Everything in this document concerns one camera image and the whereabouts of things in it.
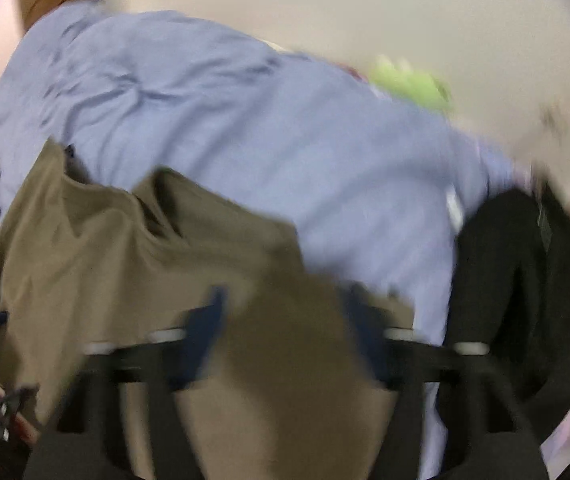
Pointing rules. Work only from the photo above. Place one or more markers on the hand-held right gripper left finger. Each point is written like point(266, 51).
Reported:
point(205, 330)

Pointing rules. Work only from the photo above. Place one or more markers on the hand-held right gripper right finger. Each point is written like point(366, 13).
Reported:
point(365, 335)

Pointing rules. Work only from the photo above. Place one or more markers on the olive green zip jacket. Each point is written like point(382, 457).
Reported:
point(90, 270)

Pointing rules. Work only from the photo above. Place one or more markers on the pile of black clothes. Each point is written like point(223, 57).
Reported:
point(505, 270)

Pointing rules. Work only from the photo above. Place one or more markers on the light blue duvet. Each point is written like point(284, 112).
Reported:
point(265, 160)

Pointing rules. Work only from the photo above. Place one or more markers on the green plush toy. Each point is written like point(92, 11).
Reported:
point(410, 82)

